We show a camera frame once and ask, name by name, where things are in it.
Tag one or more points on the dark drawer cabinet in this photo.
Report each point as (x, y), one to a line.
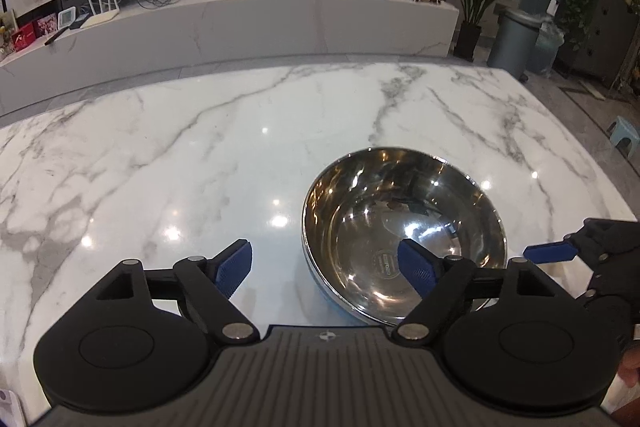
(607, 37)

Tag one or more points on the pale green plastic bin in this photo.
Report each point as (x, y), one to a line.
(547, 49)

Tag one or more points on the grey trash bin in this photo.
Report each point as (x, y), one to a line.
(512, 42)

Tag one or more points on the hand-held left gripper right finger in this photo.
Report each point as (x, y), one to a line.
(415, 267)

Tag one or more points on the pink photo card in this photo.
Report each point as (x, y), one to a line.
(46, 27)

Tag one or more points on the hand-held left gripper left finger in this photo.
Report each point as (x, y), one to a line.
(232, 264)

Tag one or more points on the small white display device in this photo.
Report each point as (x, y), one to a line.
(67, 18)

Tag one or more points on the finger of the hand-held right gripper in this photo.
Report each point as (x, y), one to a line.
(550, 252)
(612, 286)

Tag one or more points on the small blue stool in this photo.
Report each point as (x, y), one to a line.
(625, 132)

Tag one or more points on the potted green plant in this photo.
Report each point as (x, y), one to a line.
(475, 7)

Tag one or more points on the white plastic object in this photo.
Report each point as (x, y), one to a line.
(9, 409)

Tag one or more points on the person's right hand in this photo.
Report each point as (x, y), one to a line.
(631, 364)

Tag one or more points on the marble media cabinet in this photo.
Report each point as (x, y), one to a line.
(225, 32)

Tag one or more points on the stainless steel bowl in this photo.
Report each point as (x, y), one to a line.
(375, 207)

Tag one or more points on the white router with antennas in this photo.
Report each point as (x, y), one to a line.
(102, 12)

